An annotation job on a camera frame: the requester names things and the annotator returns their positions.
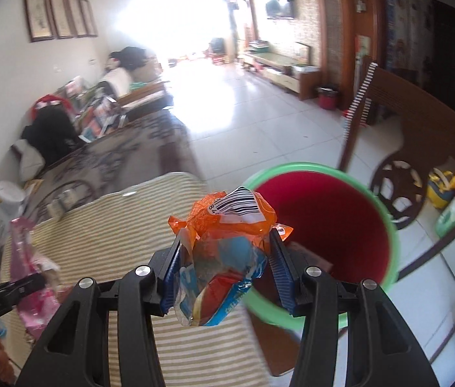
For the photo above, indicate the carved wooden chair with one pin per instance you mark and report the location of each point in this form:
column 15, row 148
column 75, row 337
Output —
column 413, row 105

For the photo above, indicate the wall-mounted television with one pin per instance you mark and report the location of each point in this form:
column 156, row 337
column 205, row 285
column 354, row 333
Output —
column 279, row 8

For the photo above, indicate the coffee table with patterned cloth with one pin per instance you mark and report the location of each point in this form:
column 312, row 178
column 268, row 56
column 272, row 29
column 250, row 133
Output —
column 130, row 149

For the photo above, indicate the striped table cloth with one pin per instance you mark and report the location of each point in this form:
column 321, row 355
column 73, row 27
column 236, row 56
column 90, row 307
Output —
column 110, row 229

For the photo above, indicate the pink plastic package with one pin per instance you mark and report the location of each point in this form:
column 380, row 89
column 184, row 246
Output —
column 24, row 242

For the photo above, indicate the black bag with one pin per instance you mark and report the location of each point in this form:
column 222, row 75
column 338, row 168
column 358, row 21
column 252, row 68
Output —
column 50, row 133

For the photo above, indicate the dark armchair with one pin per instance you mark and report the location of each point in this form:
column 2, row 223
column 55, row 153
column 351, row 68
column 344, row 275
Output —
column 216, row 48

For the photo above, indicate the orange snack wrapper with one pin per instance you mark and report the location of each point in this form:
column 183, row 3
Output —
column 231, row 225

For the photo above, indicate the green bottle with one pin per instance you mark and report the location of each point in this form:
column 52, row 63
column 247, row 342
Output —
column 451, row 219

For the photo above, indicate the black cloth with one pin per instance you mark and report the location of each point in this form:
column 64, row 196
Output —
column 130, row 57

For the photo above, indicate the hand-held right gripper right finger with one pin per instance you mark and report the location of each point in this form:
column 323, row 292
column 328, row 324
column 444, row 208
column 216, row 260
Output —
column 282, row 274

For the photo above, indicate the television cabinet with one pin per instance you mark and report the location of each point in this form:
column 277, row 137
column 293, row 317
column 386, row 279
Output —
column 280, row 72

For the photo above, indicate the small red bucket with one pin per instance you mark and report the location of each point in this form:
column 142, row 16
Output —
column 327, row 98

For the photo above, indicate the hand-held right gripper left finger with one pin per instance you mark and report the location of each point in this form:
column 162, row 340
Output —
column 169, row 290

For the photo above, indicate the wooden sofa with cushion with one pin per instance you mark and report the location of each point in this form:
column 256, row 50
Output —
column 130, row 88

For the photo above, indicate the red bin with green rim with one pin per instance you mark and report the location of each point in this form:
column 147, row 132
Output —
column 332, row 217

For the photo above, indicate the framed wall picture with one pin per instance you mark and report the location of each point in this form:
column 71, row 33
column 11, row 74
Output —
column 76, row 14
column 61, row 12
column 88, row 17
column 41, row 10

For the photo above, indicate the printed curtain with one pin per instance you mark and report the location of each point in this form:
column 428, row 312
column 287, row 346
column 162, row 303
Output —
column 403, row 20

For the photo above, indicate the row of books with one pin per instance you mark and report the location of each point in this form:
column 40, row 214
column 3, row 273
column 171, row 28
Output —
column 94, row 113

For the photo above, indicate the yellow toddler potty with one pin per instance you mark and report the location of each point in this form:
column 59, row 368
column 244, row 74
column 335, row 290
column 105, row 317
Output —
column 441, row 191

